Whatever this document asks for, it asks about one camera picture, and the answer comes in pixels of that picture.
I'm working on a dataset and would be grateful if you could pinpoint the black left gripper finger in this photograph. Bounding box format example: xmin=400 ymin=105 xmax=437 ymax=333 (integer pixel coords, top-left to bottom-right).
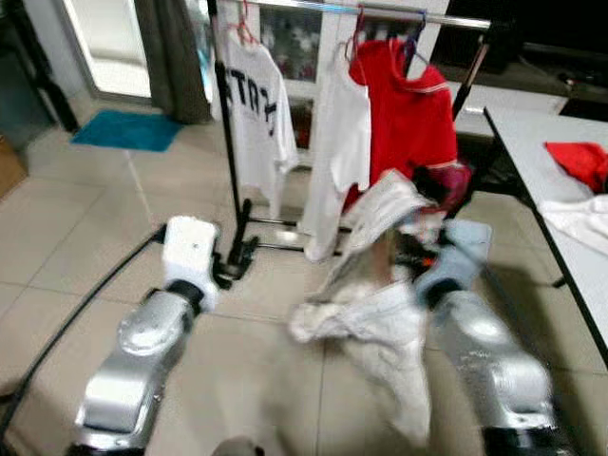
xmin=228 ymin=234 xmax=263 ymax=275

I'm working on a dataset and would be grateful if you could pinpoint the white shirt with beige print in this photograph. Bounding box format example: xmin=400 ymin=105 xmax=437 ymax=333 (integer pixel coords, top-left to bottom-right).
xmin=287 ymin=169 xmax=449 ymax=449

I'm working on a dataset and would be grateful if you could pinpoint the blue hanger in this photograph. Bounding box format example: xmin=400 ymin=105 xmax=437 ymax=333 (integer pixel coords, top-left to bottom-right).
xmin=397 ymin=9 xmax=430 ymax=75

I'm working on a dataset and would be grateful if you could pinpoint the bright red hanger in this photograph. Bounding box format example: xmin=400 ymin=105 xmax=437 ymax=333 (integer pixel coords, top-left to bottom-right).
xmin=232 ymin=0 xmax=264 ymax=48

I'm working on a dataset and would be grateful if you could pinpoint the pink object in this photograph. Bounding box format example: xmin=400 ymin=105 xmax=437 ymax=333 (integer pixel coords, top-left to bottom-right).
xmin=445 ymin=161 xmax=473 ymax=212

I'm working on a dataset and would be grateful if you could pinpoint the white shirt with black letters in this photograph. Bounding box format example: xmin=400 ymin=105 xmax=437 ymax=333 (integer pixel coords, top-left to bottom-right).
xmin=211 ymin=36 xmax=301 ymax=221

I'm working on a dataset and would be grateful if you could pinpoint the red shirt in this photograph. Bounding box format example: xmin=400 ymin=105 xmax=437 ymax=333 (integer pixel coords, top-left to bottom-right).
xmin=344 ymin=38 xmax=461 ymax=216

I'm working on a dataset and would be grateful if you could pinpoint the plain white hanging shirt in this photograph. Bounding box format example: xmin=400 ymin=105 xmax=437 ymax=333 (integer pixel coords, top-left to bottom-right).
xmin=298 ymin=55 xmax=373 ymax=265

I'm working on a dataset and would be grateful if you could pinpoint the long white table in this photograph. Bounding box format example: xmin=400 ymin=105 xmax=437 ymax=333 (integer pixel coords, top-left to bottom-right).
xmin=483 ymin=105 xmax=608 ymax=370

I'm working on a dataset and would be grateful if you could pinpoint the teal floor mat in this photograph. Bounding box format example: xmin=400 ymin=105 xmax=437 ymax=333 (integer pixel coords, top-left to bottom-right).
xmin=70 ymin=108 xmax=184 ymax=154

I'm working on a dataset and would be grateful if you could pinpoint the plain white cloth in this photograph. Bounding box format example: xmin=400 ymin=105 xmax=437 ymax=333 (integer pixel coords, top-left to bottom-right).
xmin=538 ymin=194 xmax=608 ymax=257

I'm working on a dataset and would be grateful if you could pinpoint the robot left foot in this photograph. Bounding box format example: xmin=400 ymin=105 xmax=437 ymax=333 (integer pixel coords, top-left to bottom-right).
xmin=207 ymin=435 xmax=267 ymax=456

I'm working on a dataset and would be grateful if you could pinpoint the red cloth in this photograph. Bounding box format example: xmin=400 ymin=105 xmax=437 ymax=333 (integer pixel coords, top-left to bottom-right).
xmin=542 ymin=140 xmax=608 ymax=195

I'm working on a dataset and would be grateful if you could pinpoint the grey curtain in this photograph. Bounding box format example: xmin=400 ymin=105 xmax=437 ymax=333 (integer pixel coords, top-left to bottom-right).
xmin=133 ymin=0 xmax=213 ymax=125

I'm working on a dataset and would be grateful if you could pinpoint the white glass door cabinet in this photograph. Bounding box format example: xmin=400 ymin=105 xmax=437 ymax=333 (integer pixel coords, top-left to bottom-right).
xmin=185 ymin=0 xmax=419 ymax=96

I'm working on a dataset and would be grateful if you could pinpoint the metal clothes rack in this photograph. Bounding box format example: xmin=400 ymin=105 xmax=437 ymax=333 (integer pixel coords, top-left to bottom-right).
xmin=204 ymin=0 xmax=495 ymax=259

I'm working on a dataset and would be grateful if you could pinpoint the brown cardboard box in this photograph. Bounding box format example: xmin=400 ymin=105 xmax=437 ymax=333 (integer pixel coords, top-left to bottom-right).
xmin=0 ymin=133 xmax=29 ymax=202

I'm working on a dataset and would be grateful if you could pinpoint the white framed glass door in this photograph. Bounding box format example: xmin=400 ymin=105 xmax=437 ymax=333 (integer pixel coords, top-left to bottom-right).
xmin=52 ymin=0 xmax=155 ymax=102

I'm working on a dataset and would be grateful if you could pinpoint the black television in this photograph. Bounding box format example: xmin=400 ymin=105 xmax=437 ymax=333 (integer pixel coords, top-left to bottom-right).
xmin=432 ymin=0 xmax=608 ymax=72

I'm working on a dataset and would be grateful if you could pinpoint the black desk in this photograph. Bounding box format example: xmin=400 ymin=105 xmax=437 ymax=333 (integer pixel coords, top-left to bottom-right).
xmin=0 ymin=0 xmax=79 ymax=136

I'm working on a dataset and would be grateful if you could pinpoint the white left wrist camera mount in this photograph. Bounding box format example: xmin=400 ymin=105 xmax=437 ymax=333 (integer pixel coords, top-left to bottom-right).
xmin=161 ymin=216 xmax=222 ymax=312

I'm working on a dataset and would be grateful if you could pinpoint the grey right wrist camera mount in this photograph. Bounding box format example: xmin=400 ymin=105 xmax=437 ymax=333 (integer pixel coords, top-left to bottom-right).
xmin=412 ymin=218 xmax=494 ymax=311

